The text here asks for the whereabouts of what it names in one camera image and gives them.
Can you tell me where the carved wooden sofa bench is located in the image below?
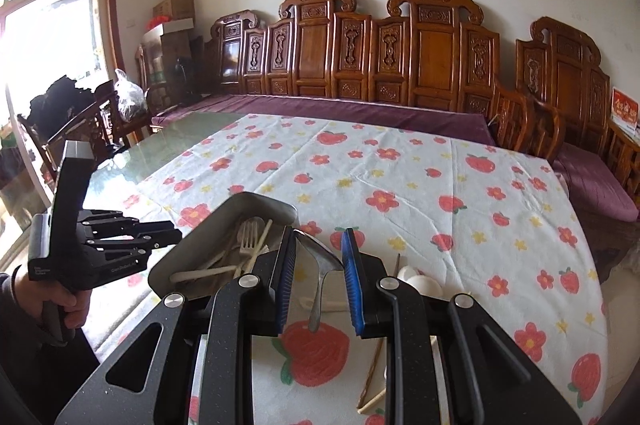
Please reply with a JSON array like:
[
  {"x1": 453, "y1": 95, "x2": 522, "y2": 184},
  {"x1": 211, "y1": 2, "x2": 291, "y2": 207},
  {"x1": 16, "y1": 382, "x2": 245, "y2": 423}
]
[{"x1": 135, "y1": 0, "x2": 533, "y2": 146}]

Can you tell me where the black cloth bundle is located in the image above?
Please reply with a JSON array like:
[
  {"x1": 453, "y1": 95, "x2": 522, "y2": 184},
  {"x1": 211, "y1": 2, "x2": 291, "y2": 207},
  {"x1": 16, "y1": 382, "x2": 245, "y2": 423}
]
[{"x1": 28, "y1": 75, "x2": 96, "y2": 130}]

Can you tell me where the wooden dining chair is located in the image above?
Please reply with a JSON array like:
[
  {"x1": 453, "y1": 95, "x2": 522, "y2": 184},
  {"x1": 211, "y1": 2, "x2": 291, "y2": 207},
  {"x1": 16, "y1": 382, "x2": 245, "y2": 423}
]
[
  {"x1": 17, "y1": 102, "x2": 108, "y2": 190},
  {"x1": 92, "y1": 80, "x2": 153, "y2": 148}
]

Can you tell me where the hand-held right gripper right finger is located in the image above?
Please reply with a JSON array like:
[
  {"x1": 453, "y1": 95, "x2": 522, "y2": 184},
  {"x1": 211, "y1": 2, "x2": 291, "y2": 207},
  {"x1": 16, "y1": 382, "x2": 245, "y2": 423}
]
[{"x1": 342, "y1": 227, "x2": 583, "y2": 425}]

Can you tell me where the brown wooden chopstick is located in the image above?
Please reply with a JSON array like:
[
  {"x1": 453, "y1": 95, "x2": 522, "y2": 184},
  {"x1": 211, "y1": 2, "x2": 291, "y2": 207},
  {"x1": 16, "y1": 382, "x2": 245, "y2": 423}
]
[{"x1": 358, "y1": 337, "x2": 387, "y2": 407}]

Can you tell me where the strawberry flower print tablecloth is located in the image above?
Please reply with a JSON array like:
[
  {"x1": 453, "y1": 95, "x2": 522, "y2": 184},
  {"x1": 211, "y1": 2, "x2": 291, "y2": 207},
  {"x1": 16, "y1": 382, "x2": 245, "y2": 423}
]
[{"x1": 82, "y1": 112, "x2": 608, "y2": 425}]

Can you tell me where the white plastic fork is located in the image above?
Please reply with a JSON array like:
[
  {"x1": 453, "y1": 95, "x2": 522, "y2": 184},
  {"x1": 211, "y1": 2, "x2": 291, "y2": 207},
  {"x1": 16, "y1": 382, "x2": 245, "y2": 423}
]
[{"x1": 234, "y1": 219, "x2": 266, "y2": 278}]

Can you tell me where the flat white box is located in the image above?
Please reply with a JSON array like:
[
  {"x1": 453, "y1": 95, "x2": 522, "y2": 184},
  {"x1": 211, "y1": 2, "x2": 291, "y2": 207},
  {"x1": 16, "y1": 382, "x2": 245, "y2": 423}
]
[{"x1": 142, "y1": 18, "x2": 195, "y2": 43}]

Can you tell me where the wooden door frame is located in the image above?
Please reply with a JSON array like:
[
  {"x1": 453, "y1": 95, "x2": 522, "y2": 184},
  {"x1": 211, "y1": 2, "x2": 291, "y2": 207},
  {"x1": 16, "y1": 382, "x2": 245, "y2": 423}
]
[{"x1": 0, "y1": 0, "x2": 128, "y2": 216}]

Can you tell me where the metal spoon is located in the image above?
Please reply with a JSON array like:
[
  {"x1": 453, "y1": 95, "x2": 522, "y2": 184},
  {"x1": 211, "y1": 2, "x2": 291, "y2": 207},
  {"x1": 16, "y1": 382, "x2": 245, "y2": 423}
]
[{"x1": 291, "y1": 229, "x2": 346, "y2": 333}]

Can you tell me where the rectangular metal tin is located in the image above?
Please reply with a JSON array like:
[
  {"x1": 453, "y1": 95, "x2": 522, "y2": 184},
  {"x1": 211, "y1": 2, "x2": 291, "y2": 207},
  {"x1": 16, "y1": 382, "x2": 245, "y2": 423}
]
[{"x1": 148, "y1": 192, "x2": 299, "y2": 306}]

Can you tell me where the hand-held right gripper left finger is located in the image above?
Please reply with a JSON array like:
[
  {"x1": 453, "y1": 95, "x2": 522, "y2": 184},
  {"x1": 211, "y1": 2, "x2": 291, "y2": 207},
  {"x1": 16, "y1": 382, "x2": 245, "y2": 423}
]
[{"x1": 55, "y1": 225, "x2": 301, "y2": 425}]

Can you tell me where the beige plastic spoon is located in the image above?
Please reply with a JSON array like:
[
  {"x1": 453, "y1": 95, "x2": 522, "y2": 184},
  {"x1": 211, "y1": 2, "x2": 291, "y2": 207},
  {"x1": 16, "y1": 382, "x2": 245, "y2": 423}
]
[{"x1": 170, "y1": 267, "x2": 241, "y2": 283}]

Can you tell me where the clear plastic bag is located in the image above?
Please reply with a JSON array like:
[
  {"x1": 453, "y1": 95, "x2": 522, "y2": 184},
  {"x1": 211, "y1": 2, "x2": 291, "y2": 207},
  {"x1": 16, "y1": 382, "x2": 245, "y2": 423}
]
[{"x1": 114, "y1": 69, "x2": 148, "y2": 123}]

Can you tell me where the brown cardboard box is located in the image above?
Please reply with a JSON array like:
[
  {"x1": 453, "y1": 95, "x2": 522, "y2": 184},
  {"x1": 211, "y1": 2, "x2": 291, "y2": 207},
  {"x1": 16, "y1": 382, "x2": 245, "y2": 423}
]
[{"x1": 152, "y1": 0, "x2": 196, "y2": 22}]

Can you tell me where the carved wooden armchair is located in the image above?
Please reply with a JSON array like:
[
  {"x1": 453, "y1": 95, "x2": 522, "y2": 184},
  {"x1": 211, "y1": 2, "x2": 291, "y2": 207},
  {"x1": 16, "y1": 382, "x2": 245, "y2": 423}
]
[{"x1": 515, "y1": 16, "x2": 640, "y2": 226}]

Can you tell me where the long purple seat cushion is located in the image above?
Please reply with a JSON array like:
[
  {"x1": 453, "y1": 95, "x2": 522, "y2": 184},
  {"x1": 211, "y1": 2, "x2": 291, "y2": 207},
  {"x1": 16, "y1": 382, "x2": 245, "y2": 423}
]
[{"x1": 151, "y1": 94, "x2": 496, "y2": 146}]

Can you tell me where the person's left hand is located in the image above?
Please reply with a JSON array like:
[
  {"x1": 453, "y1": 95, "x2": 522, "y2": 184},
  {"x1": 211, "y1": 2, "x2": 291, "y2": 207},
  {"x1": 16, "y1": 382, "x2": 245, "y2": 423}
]
[{"x1": 12, "y1": 265, "x2": 88, "y2": 343}]

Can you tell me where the person's left forearm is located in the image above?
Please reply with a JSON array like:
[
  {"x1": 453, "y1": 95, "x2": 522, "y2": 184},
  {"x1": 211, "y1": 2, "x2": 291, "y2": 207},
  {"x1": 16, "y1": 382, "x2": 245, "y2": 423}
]
[{"x1": 0, "y1": 272, "x2": 101, "y2": 425}]

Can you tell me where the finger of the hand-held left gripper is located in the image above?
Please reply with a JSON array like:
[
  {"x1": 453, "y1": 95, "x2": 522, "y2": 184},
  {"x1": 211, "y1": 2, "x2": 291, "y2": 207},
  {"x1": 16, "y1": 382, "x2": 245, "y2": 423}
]
[
  {"x1": 75, "y1": 207, "x2": 171, "y2": 238},
  {"x1": 82, "y1": 227, "x2": 183, "y2": 268}
]

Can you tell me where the square purple seat cushion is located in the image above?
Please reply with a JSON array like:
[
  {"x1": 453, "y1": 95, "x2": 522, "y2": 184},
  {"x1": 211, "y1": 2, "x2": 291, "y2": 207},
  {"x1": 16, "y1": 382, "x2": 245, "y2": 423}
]
[{"x1": 552, "y1": 141, "x2": 640, "y2": 222}]

